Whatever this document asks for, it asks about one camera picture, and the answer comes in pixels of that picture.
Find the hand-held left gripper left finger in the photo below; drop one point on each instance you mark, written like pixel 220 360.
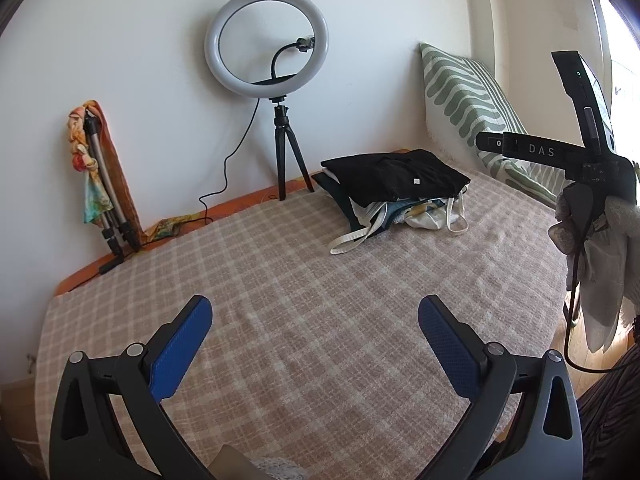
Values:
pixel 180 345

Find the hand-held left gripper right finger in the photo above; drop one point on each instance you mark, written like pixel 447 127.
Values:
pixel 450 350

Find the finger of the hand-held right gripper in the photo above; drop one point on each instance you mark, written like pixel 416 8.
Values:
pixel 525 149
pixel 585 95

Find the black mesh garment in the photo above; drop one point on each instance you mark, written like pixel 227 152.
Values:
pixel 395 175

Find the bright window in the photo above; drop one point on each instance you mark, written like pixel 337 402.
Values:
pixel 620 60

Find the green striped pillow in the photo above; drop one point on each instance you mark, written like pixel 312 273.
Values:
pixel 465 100

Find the grey hanging cloth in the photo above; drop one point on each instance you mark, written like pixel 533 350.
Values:
pixel 600 285

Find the cream tote bag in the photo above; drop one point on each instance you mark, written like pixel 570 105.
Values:
pixel 430 222

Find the teal printed cloth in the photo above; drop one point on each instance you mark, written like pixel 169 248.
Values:
pixel 410 205

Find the beige plaid blanket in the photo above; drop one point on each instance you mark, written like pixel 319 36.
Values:
pixel 310 285

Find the white knitted cloth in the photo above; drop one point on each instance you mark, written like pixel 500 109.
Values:
pixel 280 470

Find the dark striped clothing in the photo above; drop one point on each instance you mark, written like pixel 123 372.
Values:
pixel 610 410

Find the folded silver tripod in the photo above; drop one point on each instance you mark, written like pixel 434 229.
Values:
pixel 107 185

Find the dark green cloth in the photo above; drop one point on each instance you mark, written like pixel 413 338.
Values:
pixel 345 205

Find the colourful floral scarf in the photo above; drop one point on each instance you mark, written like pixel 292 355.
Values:
pixel 117 170

